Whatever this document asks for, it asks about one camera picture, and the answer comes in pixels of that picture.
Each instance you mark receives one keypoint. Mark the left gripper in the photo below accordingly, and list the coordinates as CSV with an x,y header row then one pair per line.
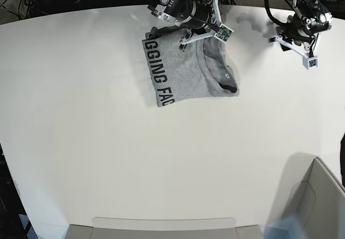
x,y
300,36

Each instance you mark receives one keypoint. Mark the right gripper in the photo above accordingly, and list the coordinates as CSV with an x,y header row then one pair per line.
x,y
202,21

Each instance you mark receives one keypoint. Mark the grey T-shirt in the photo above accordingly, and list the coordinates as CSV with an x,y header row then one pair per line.
x,y
179,72

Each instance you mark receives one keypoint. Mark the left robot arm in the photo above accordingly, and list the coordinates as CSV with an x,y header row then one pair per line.
x,y
305,10

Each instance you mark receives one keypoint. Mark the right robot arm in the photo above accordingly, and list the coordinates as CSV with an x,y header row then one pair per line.
x,y
169,10

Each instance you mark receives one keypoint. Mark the black power strip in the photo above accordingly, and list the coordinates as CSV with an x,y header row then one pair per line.
x,y
57,2

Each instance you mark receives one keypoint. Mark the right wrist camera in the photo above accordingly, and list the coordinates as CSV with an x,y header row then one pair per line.
x,y
223,33

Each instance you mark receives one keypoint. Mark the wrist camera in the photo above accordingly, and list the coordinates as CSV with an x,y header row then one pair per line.
x,y
310,62
223,33

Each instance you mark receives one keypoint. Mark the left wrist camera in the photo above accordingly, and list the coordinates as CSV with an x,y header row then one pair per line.
x,y
310,62

